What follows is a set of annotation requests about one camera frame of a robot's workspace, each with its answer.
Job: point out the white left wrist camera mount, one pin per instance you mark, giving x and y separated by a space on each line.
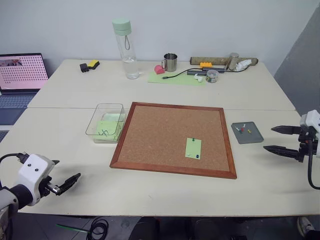
31 172

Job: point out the white sneaker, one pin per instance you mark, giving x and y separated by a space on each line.
305 225

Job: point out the clear plastic box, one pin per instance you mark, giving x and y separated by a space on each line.
105 125

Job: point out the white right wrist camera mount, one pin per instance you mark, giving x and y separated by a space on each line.
312 120

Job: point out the wood framed cork board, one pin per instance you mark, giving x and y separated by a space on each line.
165 135

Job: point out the small white plastic clip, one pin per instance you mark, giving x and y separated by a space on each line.
198 78

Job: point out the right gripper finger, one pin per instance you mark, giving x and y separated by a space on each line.
287 129
282 151

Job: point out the yellow toy brick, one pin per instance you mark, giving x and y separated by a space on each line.
206 64

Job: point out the metal cylinder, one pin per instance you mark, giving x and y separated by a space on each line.
232 61

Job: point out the rolled cork sheet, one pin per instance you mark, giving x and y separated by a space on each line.
220 60

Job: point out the grey usb hub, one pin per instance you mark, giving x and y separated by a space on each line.
196 72

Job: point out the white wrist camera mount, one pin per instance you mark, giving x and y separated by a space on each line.
31 172
312 120

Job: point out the yellow black tool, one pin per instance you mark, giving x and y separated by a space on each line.
93 64

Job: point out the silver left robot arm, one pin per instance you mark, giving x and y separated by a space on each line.
6 200

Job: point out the green sticky note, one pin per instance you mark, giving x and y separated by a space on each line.
192 148

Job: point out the black ribbed block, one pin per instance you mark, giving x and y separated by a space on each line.
84 67

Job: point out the open laptop pink screen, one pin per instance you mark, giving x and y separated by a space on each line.
21 75

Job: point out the light green paper sheet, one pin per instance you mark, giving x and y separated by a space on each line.
175 81

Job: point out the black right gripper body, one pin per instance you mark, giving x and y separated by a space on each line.
303 145

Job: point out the stainless steel mug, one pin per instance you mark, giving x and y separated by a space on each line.
171 62

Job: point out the black usb hub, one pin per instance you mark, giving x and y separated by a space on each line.
215 68

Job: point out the green paper label with writing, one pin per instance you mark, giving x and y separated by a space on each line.
106 130

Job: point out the grey flat tray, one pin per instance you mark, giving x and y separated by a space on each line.
250 137

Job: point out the clear bottle green lid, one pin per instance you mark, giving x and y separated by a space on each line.
128 50

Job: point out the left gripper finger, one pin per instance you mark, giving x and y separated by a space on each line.
55 161
70 182

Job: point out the pink rounded block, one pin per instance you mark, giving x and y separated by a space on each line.
159 70

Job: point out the crumpled white paper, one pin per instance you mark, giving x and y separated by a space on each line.
242 65

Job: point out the green thin stick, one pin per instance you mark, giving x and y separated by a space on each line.
72 228

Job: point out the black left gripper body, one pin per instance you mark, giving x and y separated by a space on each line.
47 186

